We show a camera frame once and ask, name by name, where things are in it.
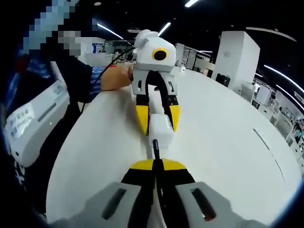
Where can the white square pillar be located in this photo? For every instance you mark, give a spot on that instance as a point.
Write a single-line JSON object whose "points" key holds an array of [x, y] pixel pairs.
{"points": [[237, 61]]}

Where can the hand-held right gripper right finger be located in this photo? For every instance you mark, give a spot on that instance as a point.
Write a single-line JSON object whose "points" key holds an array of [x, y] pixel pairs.
{"points": [[180, 190]]}

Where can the black bin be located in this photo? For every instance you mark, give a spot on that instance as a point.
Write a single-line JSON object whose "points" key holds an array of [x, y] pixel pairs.
{"points": [[223, 80]]}

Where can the person's left hand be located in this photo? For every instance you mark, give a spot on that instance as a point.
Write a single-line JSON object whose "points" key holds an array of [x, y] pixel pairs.
{"points": [[116, 77]]}

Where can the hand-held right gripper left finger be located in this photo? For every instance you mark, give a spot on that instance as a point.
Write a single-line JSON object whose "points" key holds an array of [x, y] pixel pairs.
{"points": [[133, 190]]}

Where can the white chest device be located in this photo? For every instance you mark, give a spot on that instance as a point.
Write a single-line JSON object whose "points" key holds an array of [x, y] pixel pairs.
{"points": [[31, 133]]}

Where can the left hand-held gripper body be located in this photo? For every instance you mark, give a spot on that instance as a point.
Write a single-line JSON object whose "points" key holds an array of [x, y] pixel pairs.
{"points": [[147, 52]]}

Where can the white charger adapter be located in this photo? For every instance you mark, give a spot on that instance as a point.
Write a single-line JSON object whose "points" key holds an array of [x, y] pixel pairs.
{"points": [[160, 129]]}

